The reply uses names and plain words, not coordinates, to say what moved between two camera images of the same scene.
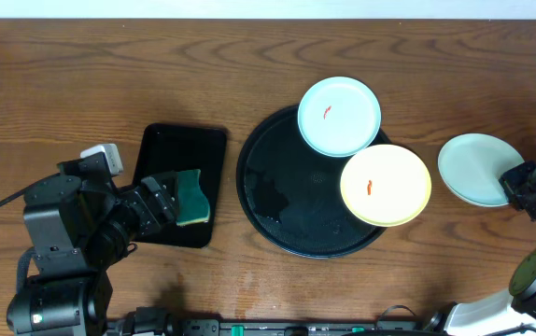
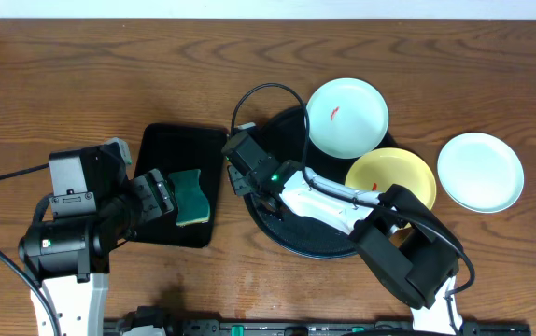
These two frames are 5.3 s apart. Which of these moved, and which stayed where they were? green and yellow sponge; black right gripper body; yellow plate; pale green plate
Moved: black right gripper body
Stayed: green and yellow sponge; pale green plate; yellow plate
